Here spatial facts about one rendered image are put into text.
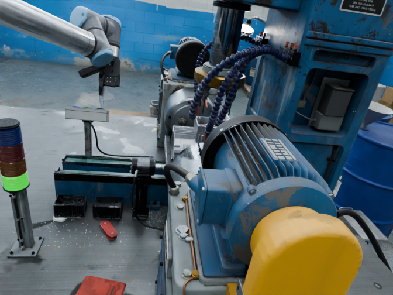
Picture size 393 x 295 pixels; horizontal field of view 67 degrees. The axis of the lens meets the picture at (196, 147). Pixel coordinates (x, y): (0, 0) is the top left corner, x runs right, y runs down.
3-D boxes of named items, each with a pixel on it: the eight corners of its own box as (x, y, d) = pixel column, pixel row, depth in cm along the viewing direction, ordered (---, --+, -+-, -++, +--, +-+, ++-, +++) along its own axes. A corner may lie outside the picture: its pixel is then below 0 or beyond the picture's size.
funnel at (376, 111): (366, 131, 234) (379, 100, 222) (388, 144, 213) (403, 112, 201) (338, 129, 229) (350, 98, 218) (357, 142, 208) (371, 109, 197)
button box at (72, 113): (109, 122, 133) (109, 110, 132) (106, 122, 126) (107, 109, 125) (69, 119, 130) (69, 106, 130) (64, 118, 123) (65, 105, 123)
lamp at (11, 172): (30, 166, 82) (28, 152, 80) (21, 178, 76) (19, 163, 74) (7, 165, 81) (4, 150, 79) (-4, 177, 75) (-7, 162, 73)
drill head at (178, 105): (204, 124, 170) (211, 81, 159) (216, 154, 138) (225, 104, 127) (161, 120, 166) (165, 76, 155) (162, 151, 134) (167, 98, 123)
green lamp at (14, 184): (32, 179, 84) (30, 166, 82) (23, 192, 78) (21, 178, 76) (9, 178, 83) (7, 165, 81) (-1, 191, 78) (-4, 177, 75)
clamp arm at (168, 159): (172, 174, 102) (170, 141, 124) (173, 167, 101) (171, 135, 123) (162, 174, 101) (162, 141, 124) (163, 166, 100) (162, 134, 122)
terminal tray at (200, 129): (221, 134, 120) (224, 118, 117) (226, 146, 111) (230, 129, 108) (192, 132, 118) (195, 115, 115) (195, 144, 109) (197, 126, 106)
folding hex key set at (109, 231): (98, 226, 103) (98, 222, 102) (107, 223, 105) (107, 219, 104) (110, 242, 97) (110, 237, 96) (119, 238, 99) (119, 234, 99)
